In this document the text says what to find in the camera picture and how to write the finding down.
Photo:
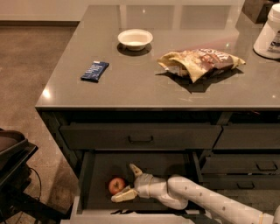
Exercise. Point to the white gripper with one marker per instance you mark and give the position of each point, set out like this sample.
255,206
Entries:
142,185

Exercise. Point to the red apple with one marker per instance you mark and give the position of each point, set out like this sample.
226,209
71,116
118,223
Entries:
116,185

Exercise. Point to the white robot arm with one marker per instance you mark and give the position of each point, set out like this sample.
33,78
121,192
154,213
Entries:
176,191

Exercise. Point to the open middle drawer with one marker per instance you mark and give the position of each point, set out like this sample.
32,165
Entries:
93,205

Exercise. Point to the top left drawer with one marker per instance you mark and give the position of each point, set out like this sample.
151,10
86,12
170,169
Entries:
139,136

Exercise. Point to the bottom right drawer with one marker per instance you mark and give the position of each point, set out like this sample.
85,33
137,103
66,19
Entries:
242,182

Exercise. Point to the middle right drawer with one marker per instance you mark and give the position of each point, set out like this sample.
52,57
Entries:
241,164

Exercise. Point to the top right drawer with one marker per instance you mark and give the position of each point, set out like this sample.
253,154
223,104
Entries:
249,136

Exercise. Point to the blue snack bar wrapper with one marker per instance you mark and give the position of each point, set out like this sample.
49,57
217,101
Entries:
95,71

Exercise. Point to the crumpled chip bag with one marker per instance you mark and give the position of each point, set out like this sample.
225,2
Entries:
199,63

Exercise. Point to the white bowl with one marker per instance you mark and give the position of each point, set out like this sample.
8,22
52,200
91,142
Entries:
135,39

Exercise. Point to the white plastic canister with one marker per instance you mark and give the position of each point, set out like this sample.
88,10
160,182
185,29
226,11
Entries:
268,41

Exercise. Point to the dark box in background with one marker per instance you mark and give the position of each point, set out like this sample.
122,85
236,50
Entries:
257,10

